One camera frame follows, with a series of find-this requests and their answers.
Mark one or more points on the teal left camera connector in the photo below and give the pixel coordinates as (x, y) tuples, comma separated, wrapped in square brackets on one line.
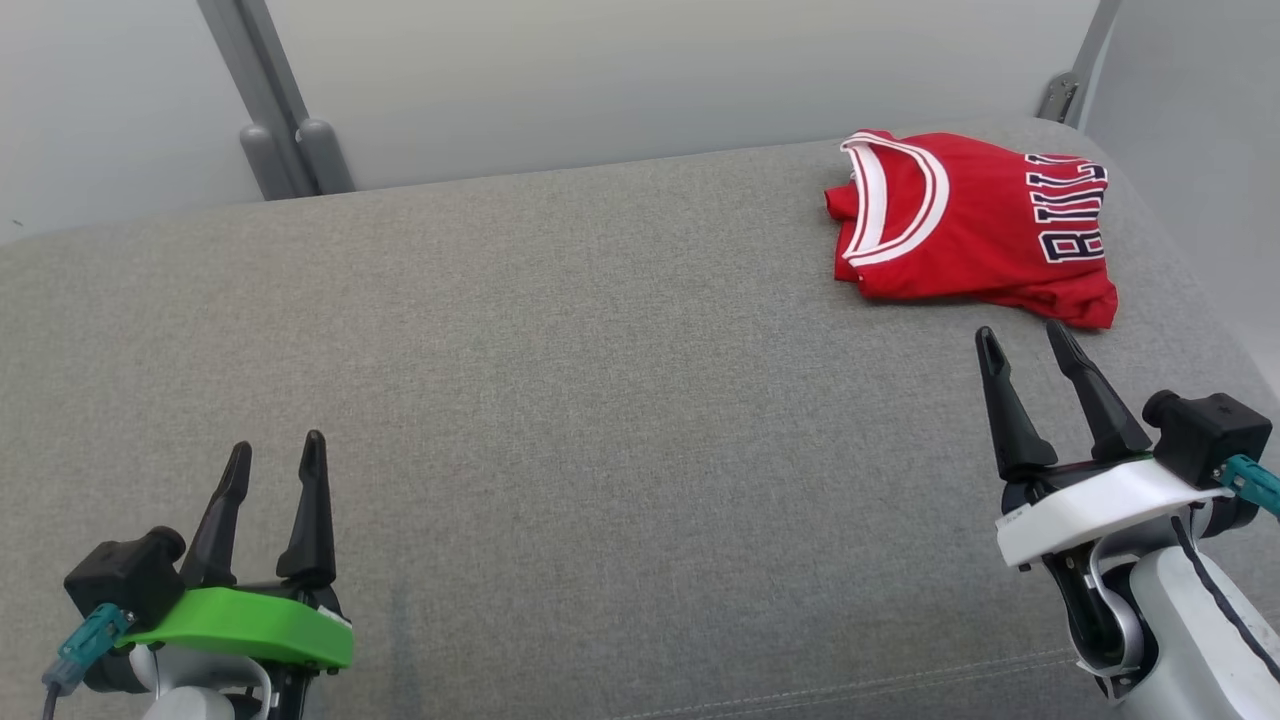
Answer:
[(90, 645)]

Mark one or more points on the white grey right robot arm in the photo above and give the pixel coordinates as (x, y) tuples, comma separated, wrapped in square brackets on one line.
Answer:
[(1180, 650)]

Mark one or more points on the teal camera connector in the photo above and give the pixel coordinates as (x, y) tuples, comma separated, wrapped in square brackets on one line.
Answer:
[(90, 645), (1255, 485)]

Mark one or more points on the grey partition post metal bracket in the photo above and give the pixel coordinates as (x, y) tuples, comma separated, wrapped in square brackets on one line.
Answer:
[(1062, 95)]

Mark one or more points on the red Bulls basketball jersey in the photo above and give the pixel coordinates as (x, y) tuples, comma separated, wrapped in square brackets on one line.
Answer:
[(990, 230)]

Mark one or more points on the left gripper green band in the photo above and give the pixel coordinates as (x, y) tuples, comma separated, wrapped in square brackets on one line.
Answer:
[(240, 625)]

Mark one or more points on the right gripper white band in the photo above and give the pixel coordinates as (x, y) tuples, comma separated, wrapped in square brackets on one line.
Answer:
[(1090, 505)]

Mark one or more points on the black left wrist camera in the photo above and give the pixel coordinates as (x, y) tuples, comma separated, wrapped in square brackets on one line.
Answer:
[(125, 575)]

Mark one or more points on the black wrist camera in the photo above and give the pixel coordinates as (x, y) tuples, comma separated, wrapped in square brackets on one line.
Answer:
[(1210, 440), (125, 575)]

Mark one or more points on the teal right camera connector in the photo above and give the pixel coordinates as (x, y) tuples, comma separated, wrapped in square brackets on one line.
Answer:
[(1255, 485)]

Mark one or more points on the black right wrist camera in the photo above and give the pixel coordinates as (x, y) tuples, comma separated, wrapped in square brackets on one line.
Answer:
[(1210, 440)]

